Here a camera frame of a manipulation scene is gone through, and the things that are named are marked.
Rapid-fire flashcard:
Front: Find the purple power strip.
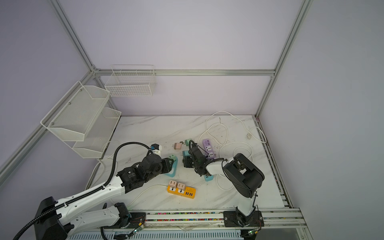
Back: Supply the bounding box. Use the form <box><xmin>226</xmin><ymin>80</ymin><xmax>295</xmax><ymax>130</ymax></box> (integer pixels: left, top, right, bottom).
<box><xmin>203</xmin><ymin>139</ymin><xmax>216</xmax><ymax>160</ymax></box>

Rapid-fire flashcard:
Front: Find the teal triangular power strip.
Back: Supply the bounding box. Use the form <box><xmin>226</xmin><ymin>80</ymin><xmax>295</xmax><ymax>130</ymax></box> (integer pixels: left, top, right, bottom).
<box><xmin>165</xmin><ymin>156</ymin><xmax>178</xmax><ymax>178</ymax></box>

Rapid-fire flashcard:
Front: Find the pink plug orange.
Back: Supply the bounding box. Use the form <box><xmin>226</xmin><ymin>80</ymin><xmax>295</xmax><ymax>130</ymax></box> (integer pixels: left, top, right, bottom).
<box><xmin>169</xmin><ymin>180</ymin><xmax>178</xmax><ymax>188</ymax></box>
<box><xmin>177</xmin><ymin>183</ymin><xmax>186</xmax><ymax>191</ymax></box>

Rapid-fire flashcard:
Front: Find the orange power strip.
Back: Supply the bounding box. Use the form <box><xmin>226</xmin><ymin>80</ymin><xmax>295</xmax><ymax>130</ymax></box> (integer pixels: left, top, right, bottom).
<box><xmin>167</xmin><ymin>186</ymin><xmax>196</xmax><ymax>199</ymax></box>

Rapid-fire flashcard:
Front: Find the blue power strip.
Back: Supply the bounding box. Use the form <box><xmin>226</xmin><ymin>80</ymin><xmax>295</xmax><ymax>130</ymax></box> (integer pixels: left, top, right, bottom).
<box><xmin>204</xmin><ymin>175</ymin><xmax>214</xmax><ymax>182</ymax></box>

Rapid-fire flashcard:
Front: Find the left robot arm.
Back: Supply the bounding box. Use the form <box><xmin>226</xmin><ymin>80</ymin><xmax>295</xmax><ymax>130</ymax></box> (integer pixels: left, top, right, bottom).
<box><xmin>14</xmin><ymin>142</ymin><xmax>174</xmax><ymax>240</ymax></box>

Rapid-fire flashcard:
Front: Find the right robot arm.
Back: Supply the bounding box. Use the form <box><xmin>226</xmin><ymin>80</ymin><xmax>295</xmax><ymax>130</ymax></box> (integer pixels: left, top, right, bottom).
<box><xmin>188</xmin><ymin>140</ymin><xmax>265</xmax><ymax>228</ymax></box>

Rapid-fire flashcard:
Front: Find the white two-tier mesh shelf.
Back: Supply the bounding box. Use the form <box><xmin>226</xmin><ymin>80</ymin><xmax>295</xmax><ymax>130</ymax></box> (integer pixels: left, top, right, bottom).
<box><xmin>41</xmin><ymin>82</ymin><xmax>121</xmax><ymax>159</ymax></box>

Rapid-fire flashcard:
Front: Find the white cable of orange strip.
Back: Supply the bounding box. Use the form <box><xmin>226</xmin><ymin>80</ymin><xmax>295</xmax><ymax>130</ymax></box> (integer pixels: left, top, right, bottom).
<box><xmin>125</xmin><ymin>184</ymin><xmax>168</xmax><ymax>209</ymax></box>

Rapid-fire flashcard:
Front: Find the white cable of purple strip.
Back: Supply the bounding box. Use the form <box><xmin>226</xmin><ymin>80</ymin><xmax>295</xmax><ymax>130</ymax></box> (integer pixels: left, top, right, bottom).
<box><xmin>196</xmin><ymin>110</ymin><xmax>268</xmax><ymax>191</ymax></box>

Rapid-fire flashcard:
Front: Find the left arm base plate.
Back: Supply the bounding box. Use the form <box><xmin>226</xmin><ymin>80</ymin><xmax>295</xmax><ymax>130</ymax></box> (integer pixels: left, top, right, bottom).
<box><xmin>121</xmin><ymin>212</ymin><xmax>147</xmax><ymax>229</ymax></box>

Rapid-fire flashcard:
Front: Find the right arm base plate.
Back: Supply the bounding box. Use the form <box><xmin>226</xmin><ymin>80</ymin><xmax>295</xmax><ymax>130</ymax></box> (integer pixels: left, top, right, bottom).
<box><xmin>223</xmin><ymin>210</ymin><xmax>265</xmax><ymax>228</ymax></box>

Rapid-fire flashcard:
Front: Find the white wire basket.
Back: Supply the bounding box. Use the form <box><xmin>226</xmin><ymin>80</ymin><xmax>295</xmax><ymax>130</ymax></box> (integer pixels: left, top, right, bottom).
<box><xmin>105</xmin><ymin>65</ymin><xmax>157</xmax><ymax>97</ymax></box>

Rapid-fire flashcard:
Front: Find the aluminium frame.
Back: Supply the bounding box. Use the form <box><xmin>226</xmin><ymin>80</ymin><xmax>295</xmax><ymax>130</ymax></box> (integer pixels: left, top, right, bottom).
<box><xmin>1</xmin><ymin>1</ymin><xmax>313</xmax><ymax>187</ymax></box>

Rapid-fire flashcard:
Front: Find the aluminium front rail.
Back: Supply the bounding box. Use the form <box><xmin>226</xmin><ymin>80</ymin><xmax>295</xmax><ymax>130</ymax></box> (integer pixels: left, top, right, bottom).
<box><xmin>68</xmin><ymin>208</ymin><xmax>312</xmax><ymax>240</ymax></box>

